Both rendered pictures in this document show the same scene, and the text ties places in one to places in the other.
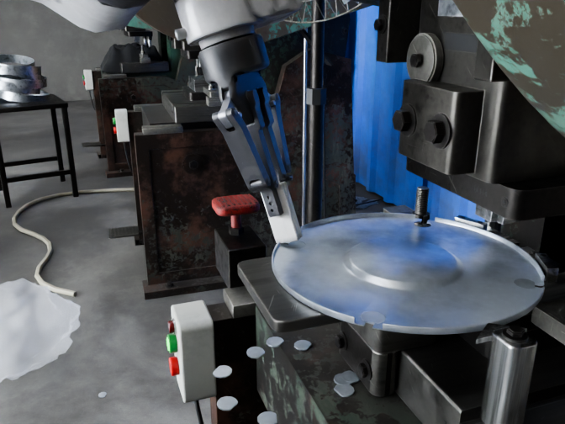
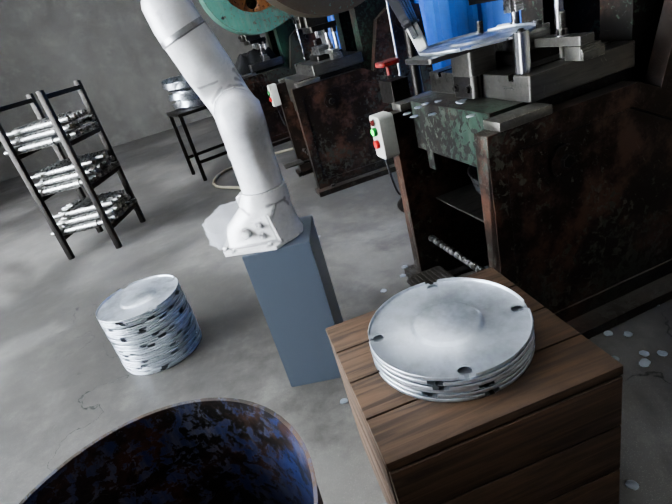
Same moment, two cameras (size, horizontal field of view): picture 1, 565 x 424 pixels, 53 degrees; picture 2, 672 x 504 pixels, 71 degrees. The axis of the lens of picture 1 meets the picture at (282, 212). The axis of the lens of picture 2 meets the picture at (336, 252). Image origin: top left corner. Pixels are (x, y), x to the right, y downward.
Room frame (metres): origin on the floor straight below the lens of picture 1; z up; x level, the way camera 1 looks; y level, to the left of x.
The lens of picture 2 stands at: (-0.77, 0.20, 0.93)
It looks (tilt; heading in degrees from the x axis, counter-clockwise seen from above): 26 degrees down; 7
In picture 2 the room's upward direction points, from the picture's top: 16 degrees counter-clockwise
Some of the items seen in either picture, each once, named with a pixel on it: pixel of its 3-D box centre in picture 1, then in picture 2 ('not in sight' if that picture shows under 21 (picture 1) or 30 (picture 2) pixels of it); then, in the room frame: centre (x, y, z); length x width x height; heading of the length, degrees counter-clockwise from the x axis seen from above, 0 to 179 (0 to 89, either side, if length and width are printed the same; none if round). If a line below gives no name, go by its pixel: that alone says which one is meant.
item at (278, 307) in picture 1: (360, 320); (462, 71); (0.55, -0.09, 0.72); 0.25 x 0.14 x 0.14; 110
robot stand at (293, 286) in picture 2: not in sight; (301, 302); (0.40, 0.48, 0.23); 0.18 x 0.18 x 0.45; 1
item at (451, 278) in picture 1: (402, 261); (474, 39); (0.57, -0.13, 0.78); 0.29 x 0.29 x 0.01
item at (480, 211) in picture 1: (496, 201); (511, 3); (0.61, -0.24, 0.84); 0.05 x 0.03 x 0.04; 20
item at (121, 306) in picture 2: not in sight; (138, 297); (0.66, 1.09, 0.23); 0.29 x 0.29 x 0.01
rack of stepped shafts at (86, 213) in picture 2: not in sight; (72, 171); (2.05, 1.97, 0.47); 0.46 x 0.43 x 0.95; 90
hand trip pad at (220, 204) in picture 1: (235, 222); (389, 72); (0.84, 0.07, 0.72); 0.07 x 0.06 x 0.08; 110
